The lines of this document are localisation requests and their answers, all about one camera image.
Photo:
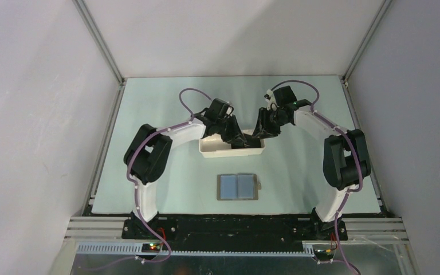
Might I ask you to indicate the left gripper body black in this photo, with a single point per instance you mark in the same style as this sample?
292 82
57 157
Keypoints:
220 123

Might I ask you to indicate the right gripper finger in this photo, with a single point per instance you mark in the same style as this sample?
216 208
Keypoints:
261 129
270 126

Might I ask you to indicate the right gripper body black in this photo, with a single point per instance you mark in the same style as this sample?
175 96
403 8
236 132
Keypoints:
278 113

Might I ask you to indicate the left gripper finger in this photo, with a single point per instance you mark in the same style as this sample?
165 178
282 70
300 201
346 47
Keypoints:
231 132
242 142

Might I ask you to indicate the white plastic tray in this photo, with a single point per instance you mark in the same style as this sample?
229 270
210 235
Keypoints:
214 147

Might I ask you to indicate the beige card holder wallet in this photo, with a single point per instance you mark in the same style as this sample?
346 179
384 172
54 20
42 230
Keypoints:
248 187

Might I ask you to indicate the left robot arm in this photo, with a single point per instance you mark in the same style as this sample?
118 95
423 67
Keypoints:
147 156

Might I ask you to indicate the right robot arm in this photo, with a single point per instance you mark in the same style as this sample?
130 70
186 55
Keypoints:
345 157

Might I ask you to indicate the black credit cards stack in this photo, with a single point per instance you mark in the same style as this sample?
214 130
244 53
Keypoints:
248 143

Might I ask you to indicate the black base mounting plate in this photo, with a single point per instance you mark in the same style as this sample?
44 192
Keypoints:
234 233

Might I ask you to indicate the right circuit board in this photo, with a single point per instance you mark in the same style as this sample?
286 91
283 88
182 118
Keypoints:
325 252

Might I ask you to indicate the circuit board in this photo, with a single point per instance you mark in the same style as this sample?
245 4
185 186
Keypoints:
325 252
151 248

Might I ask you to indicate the left circuit board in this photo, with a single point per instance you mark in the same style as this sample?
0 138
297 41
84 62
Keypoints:
151 248

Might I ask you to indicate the aluminium frame rail front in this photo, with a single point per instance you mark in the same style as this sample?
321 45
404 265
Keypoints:
102 235

